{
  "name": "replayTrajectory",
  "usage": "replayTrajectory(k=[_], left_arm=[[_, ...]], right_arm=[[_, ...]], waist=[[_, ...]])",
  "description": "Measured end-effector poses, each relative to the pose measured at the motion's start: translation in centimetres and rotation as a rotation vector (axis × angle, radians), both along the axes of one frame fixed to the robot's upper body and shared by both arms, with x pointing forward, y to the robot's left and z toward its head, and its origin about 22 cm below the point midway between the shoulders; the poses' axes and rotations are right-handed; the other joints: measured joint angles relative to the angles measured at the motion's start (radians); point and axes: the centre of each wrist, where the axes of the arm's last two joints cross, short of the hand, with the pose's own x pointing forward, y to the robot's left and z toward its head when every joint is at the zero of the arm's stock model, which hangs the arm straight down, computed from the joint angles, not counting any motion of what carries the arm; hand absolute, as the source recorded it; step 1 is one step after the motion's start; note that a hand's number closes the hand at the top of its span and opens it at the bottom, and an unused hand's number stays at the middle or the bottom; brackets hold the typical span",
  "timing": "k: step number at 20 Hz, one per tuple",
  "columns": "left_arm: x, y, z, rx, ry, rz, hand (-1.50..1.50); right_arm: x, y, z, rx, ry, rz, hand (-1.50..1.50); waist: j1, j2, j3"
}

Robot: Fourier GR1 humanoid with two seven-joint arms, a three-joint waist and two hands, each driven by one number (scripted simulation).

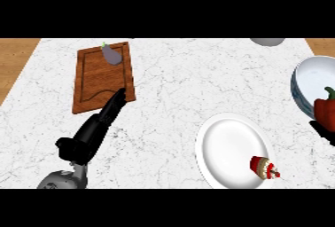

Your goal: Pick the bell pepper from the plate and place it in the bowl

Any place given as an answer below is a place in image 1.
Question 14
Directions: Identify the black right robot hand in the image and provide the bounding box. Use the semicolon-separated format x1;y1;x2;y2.
307;120;335;147

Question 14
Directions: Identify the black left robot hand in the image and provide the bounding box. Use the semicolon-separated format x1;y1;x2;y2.
55;87;129;166

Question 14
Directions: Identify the red bell pepper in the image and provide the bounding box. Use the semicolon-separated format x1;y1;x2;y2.
313;86;335;133

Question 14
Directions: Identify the white bowl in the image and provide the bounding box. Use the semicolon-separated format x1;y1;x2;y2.
289;55;335;121

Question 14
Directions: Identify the white plate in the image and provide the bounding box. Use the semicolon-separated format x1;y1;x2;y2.
193;112;278;190

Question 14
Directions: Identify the brown wooden cutting board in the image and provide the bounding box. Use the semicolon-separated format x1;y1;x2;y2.
71;41;137;115

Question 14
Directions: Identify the purple eggplant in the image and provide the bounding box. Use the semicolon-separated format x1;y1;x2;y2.
99;42;124;66

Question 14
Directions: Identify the grey round object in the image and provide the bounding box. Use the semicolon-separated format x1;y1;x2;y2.
248;38;286;48

